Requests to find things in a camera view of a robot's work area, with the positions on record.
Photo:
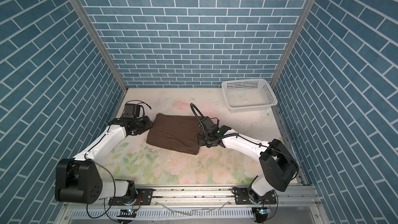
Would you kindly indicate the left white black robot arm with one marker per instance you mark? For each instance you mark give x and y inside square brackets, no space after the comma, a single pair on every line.
[78,179]

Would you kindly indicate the green circuit board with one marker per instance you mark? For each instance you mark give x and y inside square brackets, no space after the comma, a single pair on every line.
[262,211]
[127,213]

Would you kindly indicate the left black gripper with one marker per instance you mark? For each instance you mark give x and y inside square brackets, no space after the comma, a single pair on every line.
[148,124]

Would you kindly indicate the aluminium front rail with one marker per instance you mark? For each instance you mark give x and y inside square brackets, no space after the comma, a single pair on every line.
[297,205]

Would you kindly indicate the left green circuit board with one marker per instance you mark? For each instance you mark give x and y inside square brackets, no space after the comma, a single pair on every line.
[127,213]

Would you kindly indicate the white slotted cable duct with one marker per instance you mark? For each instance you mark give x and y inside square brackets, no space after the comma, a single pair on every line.
[161,213]

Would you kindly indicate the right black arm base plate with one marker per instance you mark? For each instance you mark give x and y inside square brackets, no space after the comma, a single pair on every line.
[245,196]

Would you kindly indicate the right aluminium corner post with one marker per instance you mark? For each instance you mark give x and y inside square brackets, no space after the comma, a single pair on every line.
[292,40]

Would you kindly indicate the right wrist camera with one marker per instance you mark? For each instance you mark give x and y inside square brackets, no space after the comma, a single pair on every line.
[208,123]

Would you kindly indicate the aluminium corner post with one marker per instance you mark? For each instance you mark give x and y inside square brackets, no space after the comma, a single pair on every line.
[87,23]
[292,40]

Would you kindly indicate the right green circuit board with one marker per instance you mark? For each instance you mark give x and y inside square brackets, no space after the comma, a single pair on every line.
[262,211]

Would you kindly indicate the left aluminium corner post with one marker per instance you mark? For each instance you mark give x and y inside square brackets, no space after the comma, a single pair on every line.
[87,23]

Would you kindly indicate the brown trousers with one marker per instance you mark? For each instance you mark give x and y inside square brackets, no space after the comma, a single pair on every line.
[176,133]

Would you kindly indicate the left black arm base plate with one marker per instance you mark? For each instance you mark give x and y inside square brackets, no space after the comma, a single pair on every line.
[140,197]

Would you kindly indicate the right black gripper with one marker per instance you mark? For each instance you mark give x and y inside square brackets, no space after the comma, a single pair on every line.
[200,142]

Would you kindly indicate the white plastic laundry basket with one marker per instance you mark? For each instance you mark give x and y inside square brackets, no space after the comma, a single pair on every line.
[248,95]

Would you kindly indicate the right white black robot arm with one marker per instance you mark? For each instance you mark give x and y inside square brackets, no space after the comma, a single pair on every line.
[278,166]

